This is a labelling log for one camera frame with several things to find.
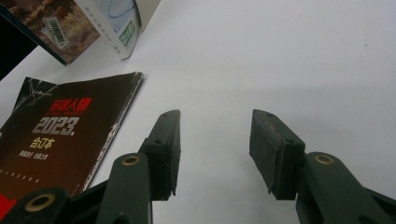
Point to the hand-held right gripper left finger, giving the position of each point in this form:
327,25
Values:
162,161

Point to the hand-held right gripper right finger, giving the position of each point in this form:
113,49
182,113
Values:
280,161

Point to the thick bound magazine volume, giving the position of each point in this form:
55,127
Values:
62,140

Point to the dark blue illustrated magazine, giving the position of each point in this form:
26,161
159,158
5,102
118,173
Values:
62,18

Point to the white paper table sheet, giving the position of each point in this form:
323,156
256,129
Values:
280,62

